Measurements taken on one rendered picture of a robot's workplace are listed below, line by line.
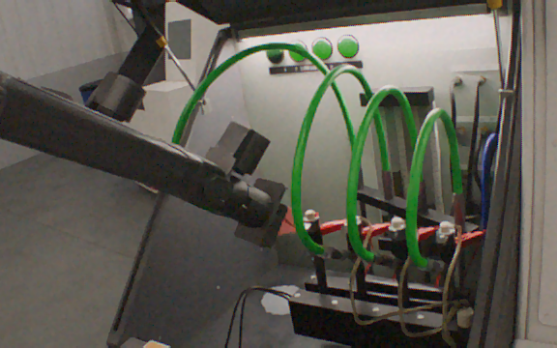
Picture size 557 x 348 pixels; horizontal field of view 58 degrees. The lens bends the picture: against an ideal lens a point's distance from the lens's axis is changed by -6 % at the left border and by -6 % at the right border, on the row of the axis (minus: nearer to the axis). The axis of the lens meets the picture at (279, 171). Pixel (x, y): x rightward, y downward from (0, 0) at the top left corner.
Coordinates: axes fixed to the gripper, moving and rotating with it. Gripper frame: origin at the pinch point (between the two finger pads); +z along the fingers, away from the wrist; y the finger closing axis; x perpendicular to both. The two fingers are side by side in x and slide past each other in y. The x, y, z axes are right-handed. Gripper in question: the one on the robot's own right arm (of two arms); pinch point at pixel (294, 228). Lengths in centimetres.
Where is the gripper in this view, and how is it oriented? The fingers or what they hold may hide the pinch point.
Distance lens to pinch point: 89.8
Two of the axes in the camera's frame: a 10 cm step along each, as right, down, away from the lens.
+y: 3.8, -9.1, 1.8
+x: -6.8, -1.4, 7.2
